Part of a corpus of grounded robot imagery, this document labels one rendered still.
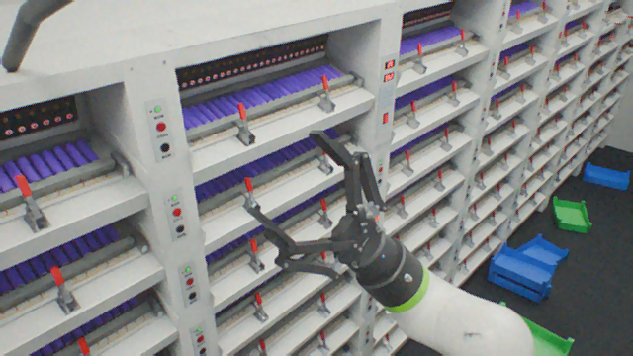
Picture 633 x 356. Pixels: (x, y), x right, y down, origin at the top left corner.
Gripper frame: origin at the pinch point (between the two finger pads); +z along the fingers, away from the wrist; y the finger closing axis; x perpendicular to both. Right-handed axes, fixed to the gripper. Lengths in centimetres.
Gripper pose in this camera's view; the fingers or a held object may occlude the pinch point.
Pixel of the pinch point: (290, 175)
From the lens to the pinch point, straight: 60.9
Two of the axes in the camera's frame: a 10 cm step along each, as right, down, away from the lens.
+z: -6.3, -6.4, -4.5
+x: 5.2, 0.9, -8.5
